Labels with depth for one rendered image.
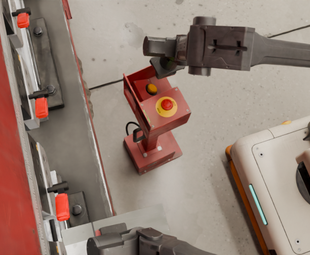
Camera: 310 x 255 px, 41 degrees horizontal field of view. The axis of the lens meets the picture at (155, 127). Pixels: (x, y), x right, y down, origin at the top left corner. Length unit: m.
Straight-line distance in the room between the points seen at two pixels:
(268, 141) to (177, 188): 0.51
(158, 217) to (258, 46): 0.52
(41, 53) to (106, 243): 0.69
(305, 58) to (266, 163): 1.11
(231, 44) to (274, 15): 1.85
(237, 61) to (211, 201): 1.45
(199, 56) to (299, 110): 1.64
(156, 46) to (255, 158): 0.90
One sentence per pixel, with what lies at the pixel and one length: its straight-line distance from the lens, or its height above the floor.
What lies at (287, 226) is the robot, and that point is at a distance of 1.92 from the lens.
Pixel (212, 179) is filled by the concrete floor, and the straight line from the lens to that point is 2.15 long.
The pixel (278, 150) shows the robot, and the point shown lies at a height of 0.28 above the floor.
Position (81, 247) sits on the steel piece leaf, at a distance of 1.08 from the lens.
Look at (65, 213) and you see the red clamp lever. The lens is 0.77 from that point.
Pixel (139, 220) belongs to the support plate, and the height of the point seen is 1.00.
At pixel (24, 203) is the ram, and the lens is 0.63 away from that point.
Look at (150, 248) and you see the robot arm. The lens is 0.81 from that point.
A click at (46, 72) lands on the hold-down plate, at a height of 0.90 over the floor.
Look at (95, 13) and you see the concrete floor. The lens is 2.45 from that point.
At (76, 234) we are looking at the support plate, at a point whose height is 1.00.
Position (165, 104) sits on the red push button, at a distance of 1.35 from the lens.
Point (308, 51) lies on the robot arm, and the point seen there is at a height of 1.36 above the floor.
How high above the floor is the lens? 2.07
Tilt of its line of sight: 73 degrees down
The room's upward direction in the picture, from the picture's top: 11 degrees clockwise
